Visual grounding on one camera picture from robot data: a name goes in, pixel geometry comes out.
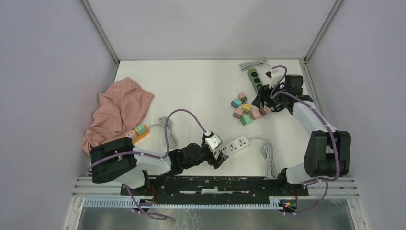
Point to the yellow charger plug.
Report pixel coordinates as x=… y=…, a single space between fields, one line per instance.
x=246 y=108

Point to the white power strip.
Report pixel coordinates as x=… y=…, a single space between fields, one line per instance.
x=234 y=146

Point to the green power strip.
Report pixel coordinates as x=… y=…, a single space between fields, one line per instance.
x=254 y=79

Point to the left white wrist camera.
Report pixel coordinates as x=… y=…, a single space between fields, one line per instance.
x=212 y=140

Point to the pink charger plug end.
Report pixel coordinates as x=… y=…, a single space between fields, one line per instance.
x=242 y=97

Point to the pink charger plug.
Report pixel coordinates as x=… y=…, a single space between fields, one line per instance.
x=238 y=113

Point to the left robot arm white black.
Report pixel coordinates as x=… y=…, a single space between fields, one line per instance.
x=122 y=162

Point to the pink cloth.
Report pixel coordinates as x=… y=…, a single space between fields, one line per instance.
x=122 y=107

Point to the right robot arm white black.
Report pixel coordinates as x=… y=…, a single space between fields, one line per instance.
x=327 y=156

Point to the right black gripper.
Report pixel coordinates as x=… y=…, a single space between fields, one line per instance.
x=264 y=91

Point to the black mounting base plate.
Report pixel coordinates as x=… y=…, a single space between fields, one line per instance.
x=221 y=190

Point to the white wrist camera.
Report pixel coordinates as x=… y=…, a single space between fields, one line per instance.
x=275 y=76
x=212 y=140

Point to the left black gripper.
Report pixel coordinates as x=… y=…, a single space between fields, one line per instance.
x=217 y=162

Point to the orange power strip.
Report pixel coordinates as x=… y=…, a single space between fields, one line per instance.
x=139 y=137

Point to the teal usb charger plug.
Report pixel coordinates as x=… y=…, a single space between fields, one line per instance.
x=236 y=103

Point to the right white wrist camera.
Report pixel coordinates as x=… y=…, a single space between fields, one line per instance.
x=275 y=76

